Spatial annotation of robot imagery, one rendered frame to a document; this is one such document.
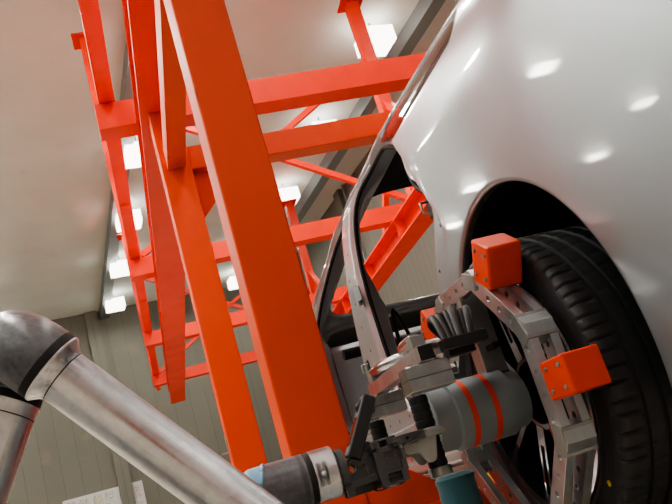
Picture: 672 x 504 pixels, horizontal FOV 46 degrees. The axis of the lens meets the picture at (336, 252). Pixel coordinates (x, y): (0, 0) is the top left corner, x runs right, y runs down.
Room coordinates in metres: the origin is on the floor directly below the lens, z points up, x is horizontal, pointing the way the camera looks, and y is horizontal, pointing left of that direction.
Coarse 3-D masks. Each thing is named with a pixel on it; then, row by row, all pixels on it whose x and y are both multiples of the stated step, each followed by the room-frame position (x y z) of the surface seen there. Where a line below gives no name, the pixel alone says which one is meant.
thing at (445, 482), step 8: (456, 472) 1.79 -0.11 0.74; (464, 472) 1.76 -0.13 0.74; (472, 472) 1.78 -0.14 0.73; (440, 480) 1.77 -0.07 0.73; (448, 480) 1.75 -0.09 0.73; (456, 480) 1.75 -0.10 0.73; (464, 480) 1.76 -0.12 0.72; (472, 480) 1.77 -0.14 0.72; (440, 488) 1.77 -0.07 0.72; (448, 488) 1.76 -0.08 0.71; (456, 488) 1.75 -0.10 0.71; (464, 488) 1.75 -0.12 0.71; (472, 488) 1.76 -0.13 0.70; (440, 496) 1.78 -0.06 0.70; (448, 496) 1.76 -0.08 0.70; (456, 496) 1.75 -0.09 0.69; (464, 496) 1.75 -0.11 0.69; (472, 496) 1.76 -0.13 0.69; (480, 496) 1.78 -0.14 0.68
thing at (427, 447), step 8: (432, 432) 1.45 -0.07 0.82; (440, 432) 1.46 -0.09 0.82; (416, 440) 1.44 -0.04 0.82; (424, 440) 1.45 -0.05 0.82; (432, 440) 1.45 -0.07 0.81; (408, 448) 1.44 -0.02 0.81; (416, 448) 1.45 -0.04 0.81; (424, 448) 1.45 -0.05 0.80; (432, 448) 1.45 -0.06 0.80; (424, 456) 1.45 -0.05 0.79; (432, 456) 1.45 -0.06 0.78
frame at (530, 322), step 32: (448, 288) 1.71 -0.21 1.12; (480, 288) 1.56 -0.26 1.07; (512, 288) 1.54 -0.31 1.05; (512, 320) 1.47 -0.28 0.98; (544, 320) 1.45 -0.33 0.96; (544, 384) 1.45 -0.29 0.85; (576, 416) 1.47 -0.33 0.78; (480, 448) 1.94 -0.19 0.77; (576, 448) 1.46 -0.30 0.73; (480, 480) 1.90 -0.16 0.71; (512, 480) 1.88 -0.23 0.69; (576, 480) 1.55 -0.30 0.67
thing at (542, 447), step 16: (496, 320) 1.87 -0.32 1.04; (512, 336) 1.74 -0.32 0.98; (560, 336) 1.51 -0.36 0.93; (512, 352) 1.95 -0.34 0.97; (544, 352) 1.63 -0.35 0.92; (512, 368) 1.79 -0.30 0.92; (528, 368) 1.77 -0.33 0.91; (528, 384) 1.80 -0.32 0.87; (544, 416) 1.78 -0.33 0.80; (592, 416) 1.50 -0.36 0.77; (528, 432) 1.85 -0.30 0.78; (544, 432) 1.75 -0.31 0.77; (512, 448) 1.94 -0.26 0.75; (528, 448) 1.94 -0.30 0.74; (544, 448) 1.78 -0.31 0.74; (512, 464) 1.92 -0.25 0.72; (528, 464) 1.92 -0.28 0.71; (544, 464) 1.81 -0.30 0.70; (528, 480) 1.88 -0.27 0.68; (544, 480) 1.83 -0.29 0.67; (592, 480) 1.59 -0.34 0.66; (544, 496) 1.83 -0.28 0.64; (592, 496) 1.61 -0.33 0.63
